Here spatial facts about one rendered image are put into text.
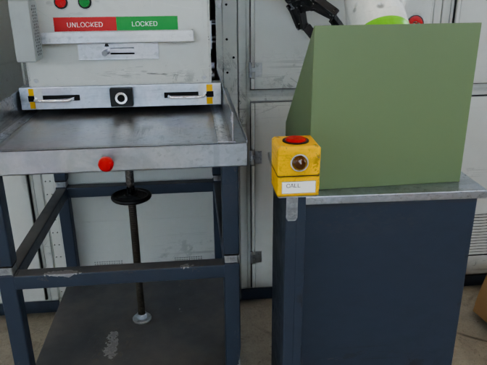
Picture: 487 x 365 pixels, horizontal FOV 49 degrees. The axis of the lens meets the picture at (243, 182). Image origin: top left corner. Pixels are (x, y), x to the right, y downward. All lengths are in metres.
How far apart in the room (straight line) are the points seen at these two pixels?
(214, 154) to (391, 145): 0.39
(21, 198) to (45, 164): 0.79
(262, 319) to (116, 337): 0.59
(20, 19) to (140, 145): 0.44
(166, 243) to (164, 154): 0.88
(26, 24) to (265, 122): 0.85
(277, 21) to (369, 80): 0.73
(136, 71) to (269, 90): 0.55
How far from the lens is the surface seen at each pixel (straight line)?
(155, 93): 1.49
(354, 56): 1.13
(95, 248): 2.06
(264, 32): 1.82
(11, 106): 1.51
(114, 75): 1.50
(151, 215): 1.98
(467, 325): 2.17
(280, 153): 0.96
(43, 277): 1.38
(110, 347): 1.69
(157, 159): 1.19
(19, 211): 2.04
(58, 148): 1.23
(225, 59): 1.83
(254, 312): 2.09
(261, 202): 1.96
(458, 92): 1.24
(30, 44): 1.42
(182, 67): 1.49
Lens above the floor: 1.17
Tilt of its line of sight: 20 degrees down
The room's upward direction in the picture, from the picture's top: 1 degrees counter-clockwise
